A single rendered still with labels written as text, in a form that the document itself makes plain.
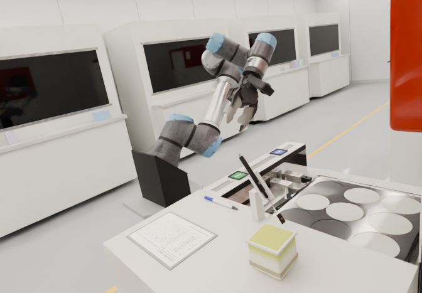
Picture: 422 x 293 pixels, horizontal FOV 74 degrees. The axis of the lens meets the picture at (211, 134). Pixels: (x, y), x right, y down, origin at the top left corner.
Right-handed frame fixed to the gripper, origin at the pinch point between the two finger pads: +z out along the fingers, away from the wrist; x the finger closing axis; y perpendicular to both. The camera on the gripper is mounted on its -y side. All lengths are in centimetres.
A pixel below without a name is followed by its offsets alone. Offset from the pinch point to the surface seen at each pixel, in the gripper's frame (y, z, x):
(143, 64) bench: 294, -119, -22
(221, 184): 10.8, 17.9, -10.8
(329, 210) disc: -19.8, 14.6, -29.1
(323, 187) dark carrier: -10.3, 6.0, -36.5
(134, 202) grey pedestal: 55, 37, -2
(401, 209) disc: -34, 7, -40
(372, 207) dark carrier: -27.9, 9.6, -36.3
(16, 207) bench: 265, 93, 25
